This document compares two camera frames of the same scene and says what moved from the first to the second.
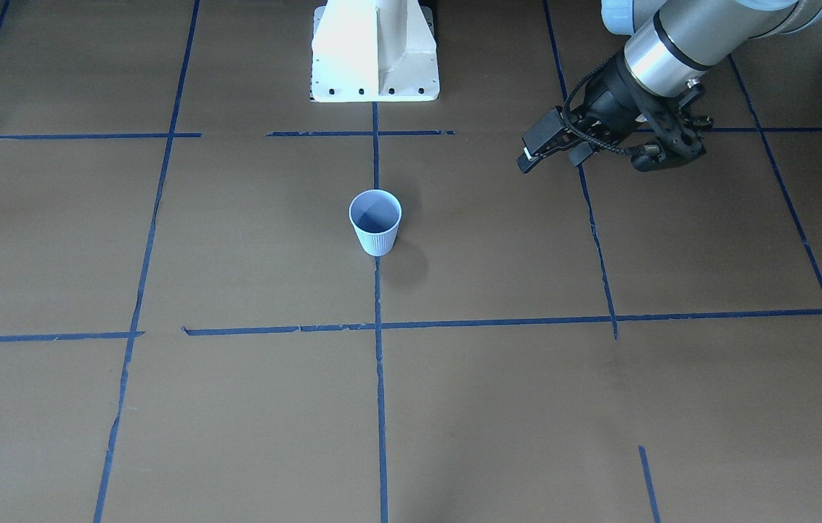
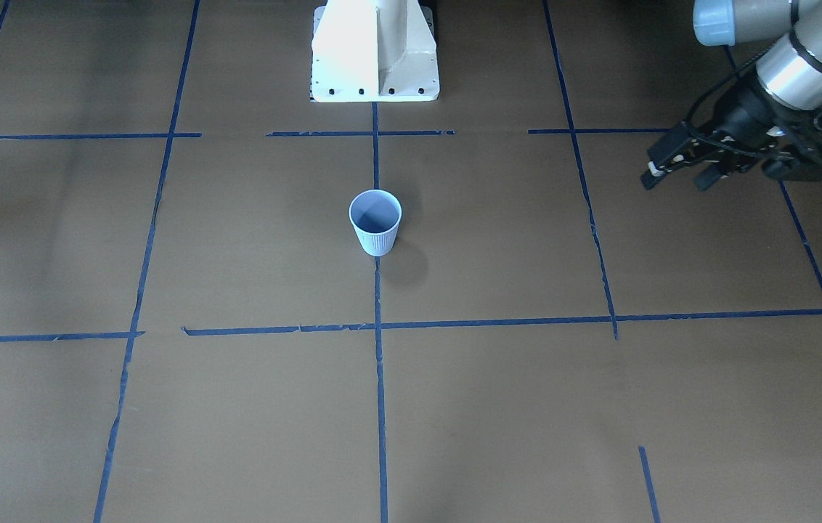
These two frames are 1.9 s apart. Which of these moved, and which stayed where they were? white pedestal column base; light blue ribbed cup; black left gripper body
Moved: black left gripper body
Stayed: light blue ribbed cup; white pedestal column base
